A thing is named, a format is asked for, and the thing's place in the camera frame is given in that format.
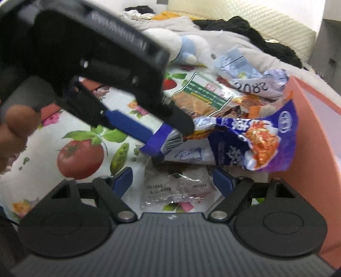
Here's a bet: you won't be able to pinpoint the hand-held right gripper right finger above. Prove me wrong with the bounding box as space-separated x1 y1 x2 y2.
207 167 296 222

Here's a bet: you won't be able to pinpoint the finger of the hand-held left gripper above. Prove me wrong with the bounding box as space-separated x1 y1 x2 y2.
57 78 163 146
160 97 195 135

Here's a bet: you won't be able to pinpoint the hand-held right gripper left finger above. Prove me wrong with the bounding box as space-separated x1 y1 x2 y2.
51 167 137 223

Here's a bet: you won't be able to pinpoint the green orange snack packet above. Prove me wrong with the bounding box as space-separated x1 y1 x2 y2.
170 72 241 118

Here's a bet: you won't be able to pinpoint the clear plastic snack packet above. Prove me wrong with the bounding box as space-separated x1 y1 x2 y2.
141 162 222 209

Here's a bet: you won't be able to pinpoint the purple snack packet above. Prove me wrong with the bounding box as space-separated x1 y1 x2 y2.
140 92 298 171

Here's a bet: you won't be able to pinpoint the pink cardboard box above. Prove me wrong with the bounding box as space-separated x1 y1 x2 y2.
268 76 341 270

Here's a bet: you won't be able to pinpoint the person's left hand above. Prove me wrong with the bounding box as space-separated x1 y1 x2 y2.
0 98 42 175

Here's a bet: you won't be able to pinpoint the red orange snack packet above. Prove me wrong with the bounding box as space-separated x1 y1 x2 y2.
234 94 280 119

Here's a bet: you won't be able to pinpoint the white blue plush toy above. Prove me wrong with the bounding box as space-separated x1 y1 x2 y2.
142 28 211 65

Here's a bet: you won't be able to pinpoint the light blue plastic bag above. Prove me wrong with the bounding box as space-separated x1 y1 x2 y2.
212 46 290 100

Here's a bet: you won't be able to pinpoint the white and black clothes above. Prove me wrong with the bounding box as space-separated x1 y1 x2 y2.
122 5 161 21

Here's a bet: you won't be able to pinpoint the fruit printed bed sheet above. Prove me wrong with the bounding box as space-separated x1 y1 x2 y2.
0 65 270 227

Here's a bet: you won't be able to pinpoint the grey blanket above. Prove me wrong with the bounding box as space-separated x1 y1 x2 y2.
157 15 341 89

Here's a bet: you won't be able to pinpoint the yellow cloth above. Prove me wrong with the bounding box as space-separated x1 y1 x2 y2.
151 11 188 21

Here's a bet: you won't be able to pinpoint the black clothes pile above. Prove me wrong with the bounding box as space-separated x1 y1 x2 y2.
194 16 303 69

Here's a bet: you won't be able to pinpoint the grey bedside cabinet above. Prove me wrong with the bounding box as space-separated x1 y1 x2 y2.
310 18 341 82

